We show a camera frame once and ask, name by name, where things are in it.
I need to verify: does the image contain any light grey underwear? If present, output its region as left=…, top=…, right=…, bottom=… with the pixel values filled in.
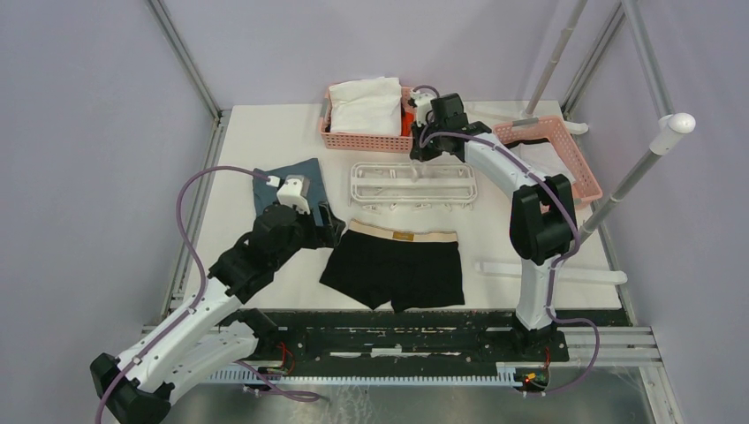
left=511, top=141, right=576, bottom=184

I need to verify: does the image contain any metal drying rack stand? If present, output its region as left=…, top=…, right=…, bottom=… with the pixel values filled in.
left=474, top=1, right=696, bottom=286

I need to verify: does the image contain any white clip hanger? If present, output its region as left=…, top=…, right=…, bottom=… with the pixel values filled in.
left=348, top=163, right=478, bottom=209

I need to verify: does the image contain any white crumpled cloth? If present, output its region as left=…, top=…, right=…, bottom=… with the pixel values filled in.
left=329, top=77, right=402, bottom=136

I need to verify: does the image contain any pink basket with underwear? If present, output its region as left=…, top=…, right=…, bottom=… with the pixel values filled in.
left=493, top=116, right=602, bottom=209

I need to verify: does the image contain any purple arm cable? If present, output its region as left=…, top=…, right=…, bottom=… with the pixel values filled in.
left=93, top=166, right=273, bottom=424
left=412, top=85, right=602, bottom=396

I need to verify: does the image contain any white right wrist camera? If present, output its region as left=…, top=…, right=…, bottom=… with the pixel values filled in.
left=408, top=87, right=436, bottom=126

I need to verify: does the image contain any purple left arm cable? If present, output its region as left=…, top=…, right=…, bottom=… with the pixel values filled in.
left=93, top=166, right=273, bottom=424

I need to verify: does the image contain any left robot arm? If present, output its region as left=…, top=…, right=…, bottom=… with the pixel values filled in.
left=90, top=201, right=345, bottom=423

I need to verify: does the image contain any black underwear beige waistband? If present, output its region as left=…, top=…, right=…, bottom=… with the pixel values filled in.
left=320, top=220, right=465, bottom=313

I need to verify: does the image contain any pink basket with white cloth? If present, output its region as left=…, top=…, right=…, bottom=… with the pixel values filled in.
left=318, top=87, right=415, bottom=154

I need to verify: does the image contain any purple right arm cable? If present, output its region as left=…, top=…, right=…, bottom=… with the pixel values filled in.
left=412, top=85, right=602, bottom=396

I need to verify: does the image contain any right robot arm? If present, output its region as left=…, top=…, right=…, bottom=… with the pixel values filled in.
left=408, top=88, right=579, bottom=360

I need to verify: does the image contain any folded blue-grey cloth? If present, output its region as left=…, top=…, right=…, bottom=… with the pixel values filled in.
left=253, top=158, right=328, bottom=226

